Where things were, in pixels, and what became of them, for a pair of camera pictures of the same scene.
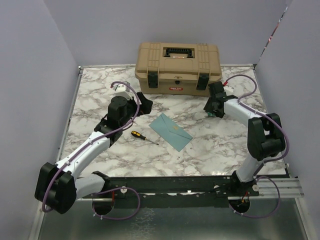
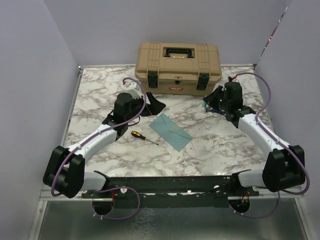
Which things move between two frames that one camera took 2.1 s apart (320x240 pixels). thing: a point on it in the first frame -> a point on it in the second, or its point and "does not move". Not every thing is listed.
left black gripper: [145, 107] -> [154, 108]
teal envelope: [170, 132] does not move
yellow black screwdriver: [138, 134] does not move
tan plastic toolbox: [177, 68] does not move
